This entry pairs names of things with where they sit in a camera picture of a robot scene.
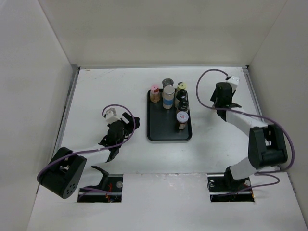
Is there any black knob cap bottle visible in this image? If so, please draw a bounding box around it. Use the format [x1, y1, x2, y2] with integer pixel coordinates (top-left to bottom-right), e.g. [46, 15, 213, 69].
[177, 100, 189, 113]

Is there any black cap spice bottle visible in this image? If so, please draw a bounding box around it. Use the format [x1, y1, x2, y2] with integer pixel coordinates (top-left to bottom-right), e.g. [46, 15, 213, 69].
[176, 89, 187, 101]

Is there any pink cap spice bottle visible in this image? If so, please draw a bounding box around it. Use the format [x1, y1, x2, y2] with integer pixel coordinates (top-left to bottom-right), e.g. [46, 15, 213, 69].
[150, 84, 160, 103]

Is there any silver lid blue label jar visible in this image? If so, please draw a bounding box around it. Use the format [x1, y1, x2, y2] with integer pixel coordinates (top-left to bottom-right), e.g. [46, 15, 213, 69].
[162, 85, 175, 109]

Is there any yellow cap spice bottle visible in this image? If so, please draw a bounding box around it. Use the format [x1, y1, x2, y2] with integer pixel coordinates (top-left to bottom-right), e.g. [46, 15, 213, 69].
[177, 82, 187, 91]

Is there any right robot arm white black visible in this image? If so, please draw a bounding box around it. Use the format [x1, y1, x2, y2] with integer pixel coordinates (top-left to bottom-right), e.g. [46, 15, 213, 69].
[210, 82, 288, 191]

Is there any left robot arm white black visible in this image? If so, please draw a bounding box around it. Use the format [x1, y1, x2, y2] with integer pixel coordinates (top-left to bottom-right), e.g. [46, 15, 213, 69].
[37, 108, 140, 199]

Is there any black plastic tray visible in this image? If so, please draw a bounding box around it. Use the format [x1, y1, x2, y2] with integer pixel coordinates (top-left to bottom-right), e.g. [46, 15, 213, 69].
[147, 92, 193, 141]

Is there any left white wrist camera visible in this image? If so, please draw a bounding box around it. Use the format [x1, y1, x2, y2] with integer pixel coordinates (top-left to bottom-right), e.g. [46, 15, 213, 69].
[102, 107, 120, 124]

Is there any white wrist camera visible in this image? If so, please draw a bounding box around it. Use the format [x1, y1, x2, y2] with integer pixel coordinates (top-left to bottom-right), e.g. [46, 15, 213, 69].
[102, 107, 120, 124]
[226, 76, 240, 92]

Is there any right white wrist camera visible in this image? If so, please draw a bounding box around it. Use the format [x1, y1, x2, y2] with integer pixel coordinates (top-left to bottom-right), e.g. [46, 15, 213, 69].
[226, 76, 240, 92]

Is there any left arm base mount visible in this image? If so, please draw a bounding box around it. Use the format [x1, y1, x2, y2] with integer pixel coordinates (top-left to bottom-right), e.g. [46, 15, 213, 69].
[77, 166, 124, 203]

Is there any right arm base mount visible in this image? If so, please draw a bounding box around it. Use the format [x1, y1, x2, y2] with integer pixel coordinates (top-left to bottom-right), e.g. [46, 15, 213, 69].
[207, 173, 255, 203]

